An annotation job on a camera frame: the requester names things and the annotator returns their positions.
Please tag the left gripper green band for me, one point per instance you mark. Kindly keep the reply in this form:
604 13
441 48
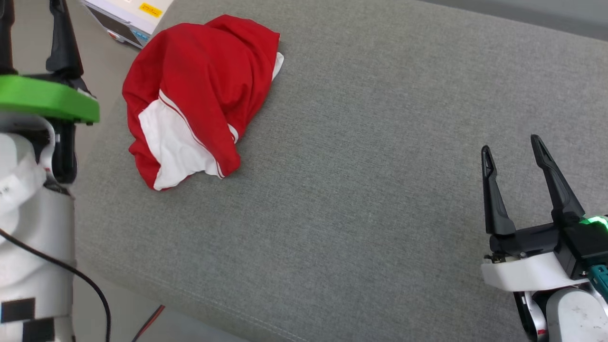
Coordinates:
42 97

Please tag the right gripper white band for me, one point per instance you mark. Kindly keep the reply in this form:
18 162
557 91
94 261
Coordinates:
527 273

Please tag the red and white t-shirt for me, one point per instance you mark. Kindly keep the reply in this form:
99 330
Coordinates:
204 71

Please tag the white power supply box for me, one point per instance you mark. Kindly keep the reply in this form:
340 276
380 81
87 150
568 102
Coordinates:
128 14

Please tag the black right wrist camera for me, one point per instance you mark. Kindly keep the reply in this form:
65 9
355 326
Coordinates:
589 244

